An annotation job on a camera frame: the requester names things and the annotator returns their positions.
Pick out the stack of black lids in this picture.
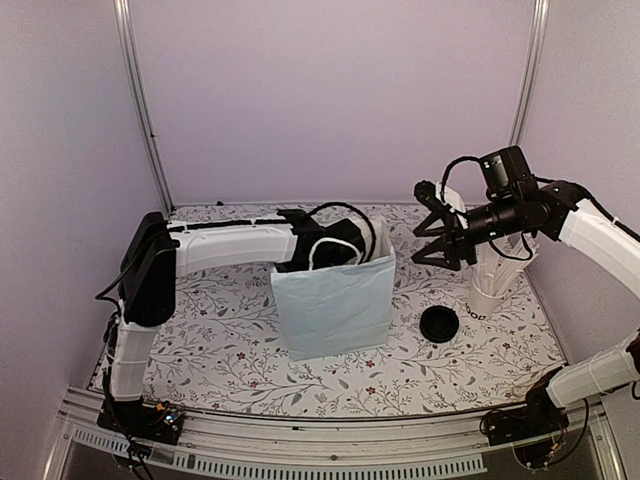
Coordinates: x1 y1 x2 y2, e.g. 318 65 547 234
419 305 460 344

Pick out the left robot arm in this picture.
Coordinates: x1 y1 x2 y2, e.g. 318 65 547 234
96 206 383 434

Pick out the white paper bag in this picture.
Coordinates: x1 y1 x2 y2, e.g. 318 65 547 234
269 215 396 361

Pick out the white cup holding straws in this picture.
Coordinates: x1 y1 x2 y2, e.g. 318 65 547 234
466 280 503 321

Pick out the front aluminium rail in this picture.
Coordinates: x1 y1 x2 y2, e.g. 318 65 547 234
43 387 629 479

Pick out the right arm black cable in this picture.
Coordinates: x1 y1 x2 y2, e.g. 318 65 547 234
439 155 486 194

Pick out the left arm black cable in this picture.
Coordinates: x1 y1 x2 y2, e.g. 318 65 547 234
307 201 377 264

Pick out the right aluminium frame post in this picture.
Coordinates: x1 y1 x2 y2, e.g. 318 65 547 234
508 0 550 145

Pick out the left aluminium frame post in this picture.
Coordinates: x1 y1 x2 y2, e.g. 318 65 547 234
113 0 175 214

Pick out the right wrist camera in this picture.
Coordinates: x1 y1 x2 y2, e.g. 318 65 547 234
413 180 467 219

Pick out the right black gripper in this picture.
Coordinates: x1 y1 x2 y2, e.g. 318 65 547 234
412 194 522 271

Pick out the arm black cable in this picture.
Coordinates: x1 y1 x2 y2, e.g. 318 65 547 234
307 201 377 264
439 155 486 194

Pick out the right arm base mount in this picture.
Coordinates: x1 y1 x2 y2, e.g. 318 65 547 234
479 405 569 470

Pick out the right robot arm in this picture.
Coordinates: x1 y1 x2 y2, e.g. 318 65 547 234
412 146 639 436

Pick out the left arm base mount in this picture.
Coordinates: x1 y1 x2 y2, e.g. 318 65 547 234
97 398 184 445

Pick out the floral table mat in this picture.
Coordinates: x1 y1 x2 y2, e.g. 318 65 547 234
143 204 564 418

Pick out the aluminium frame post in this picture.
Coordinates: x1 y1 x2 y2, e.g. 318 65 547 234
508 0 550 145
113 0 175 214

